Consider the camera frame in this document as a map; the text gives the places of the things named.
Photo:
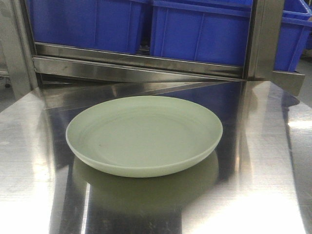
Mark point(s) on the green round plate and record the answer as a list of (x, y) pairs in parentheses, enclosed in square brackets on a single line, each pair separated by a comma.
[(144, 136)]

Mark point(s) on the stainless steel shelf rack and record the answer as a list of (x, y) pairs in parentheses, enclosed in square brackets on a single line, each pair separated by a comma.
[(26, 60)]

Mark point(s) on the blue plastic bin left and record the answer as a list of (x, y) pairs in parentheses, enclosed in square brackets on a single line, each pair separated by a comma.
[(111, 25)]

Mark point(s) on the blue plastic bin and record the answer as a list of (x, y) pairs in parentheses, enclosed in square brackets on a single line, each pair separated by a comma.
[(199, 31), (296, 26), (111, 25)]

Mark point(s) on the blue plastic bin middle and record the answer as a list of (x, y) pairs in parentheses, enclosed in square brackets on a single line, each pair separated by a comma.
[(199, 31)]

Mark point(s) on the blue plastic bin right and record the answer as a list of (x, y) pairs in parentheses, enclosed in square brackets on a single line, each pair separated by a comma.
[(296, 26)]

